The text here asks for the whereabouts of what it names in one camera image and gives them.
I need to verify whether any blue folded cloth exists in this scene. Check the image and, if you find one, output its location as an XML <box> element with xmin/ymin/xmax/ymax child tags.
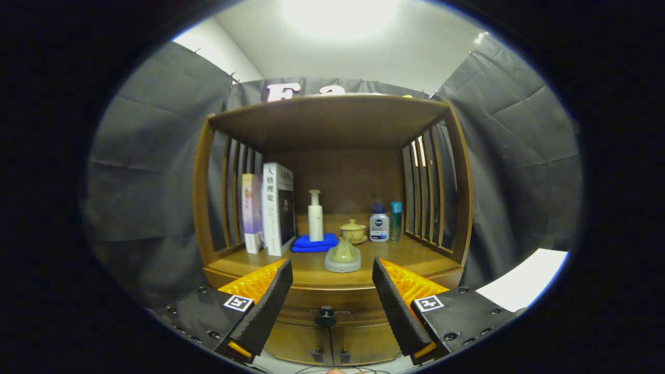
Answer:
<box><xmin>290</xmin><ymin>233</ymin><xmax>339</xmax><ymax>253</ymax></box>

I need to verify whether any teal slim bottle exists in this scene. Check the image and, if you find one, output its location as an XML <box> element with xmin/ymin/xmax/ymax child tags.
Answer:
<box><xmin>390</xmin><ymin>202</ymin><xmax>403</xmax><ymax>242</ymax></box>

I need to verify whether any white bottle with blue pump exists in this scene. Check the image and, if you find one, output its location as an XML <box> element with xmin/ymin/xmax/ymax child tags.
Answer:
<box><xmin>369</xmin><ymin>204</ymin><xmax>390</xmax><ymax>243</ymax></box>

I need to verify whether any purple book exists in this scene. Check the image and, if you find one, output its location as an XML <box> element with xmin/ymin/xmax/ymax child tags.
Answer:
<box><xmin>241</xmin><ymin>173</ymin><xmax>264</xmax><ymax>255</ymax></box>

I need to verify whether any white flat surface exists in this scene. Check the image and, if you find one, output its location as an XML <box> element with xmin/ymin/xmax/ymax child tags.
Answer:
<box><xmin>475</xmin><ymin>248</ymin><xmax>569</xmax><ymax>313</ymax></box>

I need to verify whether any tall white pump bottle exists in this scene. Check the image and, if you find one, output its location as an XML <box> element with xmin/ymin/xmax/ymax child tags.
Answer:
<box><xmin>308</xmin><ymin>190</ymin><xmax>324</xmax><ymax>242</ymax></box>

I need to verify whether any brown wooden cabinet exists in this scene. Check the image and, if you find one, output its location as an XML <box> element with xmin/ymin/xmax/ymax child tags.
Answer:
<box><xmin>193</xmin><ymin>93</ymin><xmax>473</xmax><ymax>367</ymax></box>

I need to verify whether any yellow lidded tea cup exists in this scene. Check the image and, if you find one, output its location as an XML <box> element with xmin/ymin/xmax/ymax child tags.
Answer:
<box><xmin>339</xmin><ymin>219</ymin><xmax>368</xmax><ymax>245</ymax></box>

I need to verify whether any wooden cabinet door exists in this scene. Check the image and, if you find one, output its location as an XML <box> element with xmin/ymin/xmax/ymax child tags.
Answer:
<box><xmin>332</xmin><ymin>323</ymin><xmax>403</xmax><ymax>366</ymax></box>
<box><xmin>265</xmin><ymin>322</ymin><xmax>333</xmax><ymax>364</ymax></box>

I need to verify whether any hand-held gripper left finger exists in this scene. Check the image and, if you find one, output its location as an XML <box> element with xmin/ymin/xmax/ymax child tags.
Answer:
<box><xmin>148</xmin><ymin>258</ymin><xmax>294</xmax><ymax>364</ymax></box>

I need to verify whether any wooden countertop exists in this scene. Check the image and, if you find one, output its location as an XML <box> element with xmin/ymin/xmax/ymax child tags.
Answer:
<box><xmin>205</xmin><ymin>234</ymin><xmax>462</xmax><ymax>290</ymax></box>

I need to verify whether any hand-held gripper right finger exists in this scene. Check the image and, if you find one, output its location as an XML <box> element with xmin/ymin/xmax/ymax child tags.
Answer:
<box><xmin>372</xmin><ymin>258</ymin><xmax>520</xmax><ymax>365</ymax></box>

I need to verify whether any thick white book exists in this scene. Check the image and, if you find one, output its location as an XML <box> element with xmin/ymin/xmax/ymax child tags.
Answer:
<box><xmin>262</xmin><ymin>162</ymin><xmax>297</xmax><ymax>257</ymax></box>

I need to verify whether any wooden drawer with black knob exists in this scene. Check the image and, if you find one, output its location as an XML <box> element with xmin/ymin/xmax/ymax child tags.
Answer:
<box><xmin>204</xmin><ymin>268</ymin><xmax>464</xmax><ymax>328</ymax></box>

